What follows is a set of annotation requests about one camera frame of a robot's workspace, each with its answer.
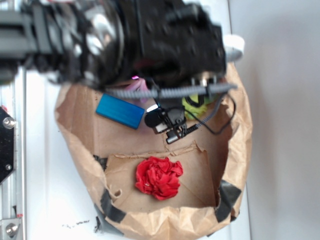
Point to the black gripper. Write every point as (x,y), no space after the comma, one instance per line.
(178,41)

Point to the pink plush bunny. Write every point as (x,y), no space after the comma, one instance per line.
(138,85)

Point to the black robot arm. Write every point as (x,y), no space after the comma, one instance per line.
(100,43)

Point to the green plush turtle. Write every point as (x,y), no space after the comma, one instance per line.
(196,106)

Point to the blue foam block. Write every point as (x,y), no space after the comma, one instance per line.
(120,111)

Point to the red crumpled paper flower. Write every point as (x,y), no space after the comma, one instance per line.
(158,177)

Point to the brown paper bag tray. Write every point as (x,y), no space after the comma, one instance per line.
(215,160)

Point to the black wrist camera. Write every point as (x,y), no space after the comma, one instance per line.
(171,121)

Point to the aluminium extrusion rail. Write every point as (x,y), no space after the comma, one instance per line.
(13,189)

